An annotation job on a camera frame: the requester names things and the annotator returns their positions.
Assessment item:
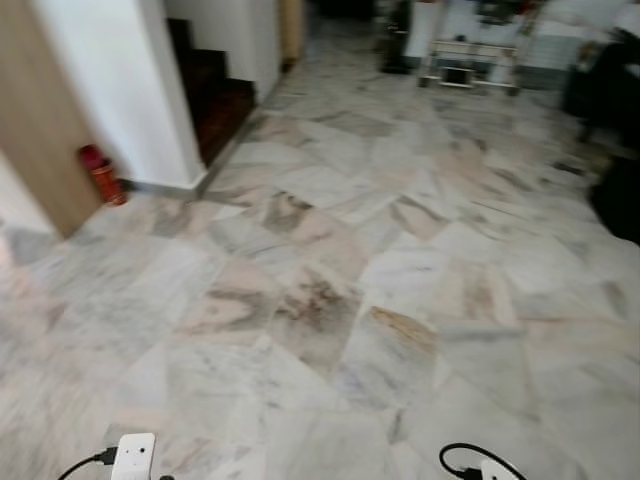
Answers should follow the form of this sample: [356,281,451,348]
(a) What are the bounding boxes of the low black object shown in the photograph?
[588,155,640,246]

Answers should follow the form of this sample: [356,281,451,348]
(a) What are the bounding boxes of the white wheeled trolley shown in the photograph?
[417,35,523,98]

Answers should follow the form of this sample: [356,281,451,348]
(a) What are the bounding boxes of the light wooden door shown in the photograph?
[279,0,305,73]

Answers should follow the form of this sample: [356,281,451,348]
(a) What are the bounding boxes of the dark wooden staircase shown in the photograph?
[164,17,257,168]

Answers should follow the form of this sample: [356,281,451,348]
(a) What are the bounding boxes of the small red fire extinguisher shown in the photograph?
[78,144,128,207]

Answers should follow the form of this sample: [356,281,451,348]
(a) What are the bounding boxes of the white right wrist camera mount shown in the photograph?
[480,459,523,480]

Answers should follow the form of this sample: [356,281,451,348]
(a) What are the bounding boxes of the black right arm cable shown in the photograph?
[439,442,529,480]

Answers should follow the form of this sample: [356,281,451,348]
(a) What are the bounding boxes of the light wooden wall panel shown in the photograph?
[0,0,104,239]

